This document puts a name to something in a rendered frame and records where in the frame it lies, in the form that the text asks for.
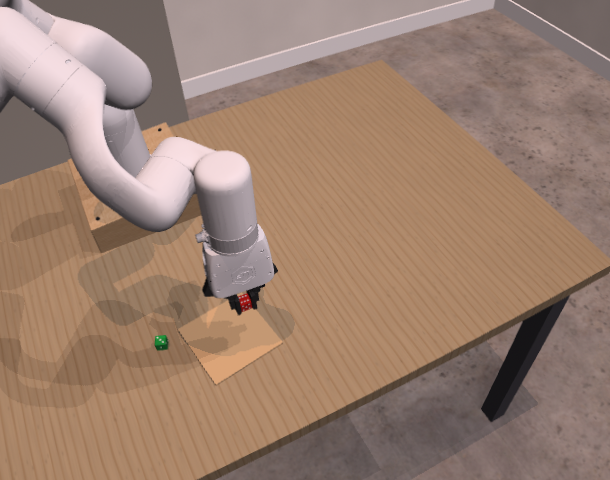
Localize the tan flat mat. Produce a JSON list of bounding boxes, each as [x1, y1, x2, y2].
[[178, 300, 283, 386]]

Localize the red die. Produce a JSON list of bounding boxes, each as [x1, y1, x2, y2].
[[238, 293, 252, 312]]

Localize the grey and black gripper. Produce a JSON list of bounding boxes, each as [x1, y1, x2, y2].
[[202, 223, 278, 315]]

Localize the green die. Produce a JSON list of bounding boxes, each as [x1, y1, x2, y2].
[[155, 335, 168, 350]]

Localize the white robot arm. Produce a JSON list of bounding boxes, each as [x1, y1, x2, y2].
[[0, 0, 258, 254]]

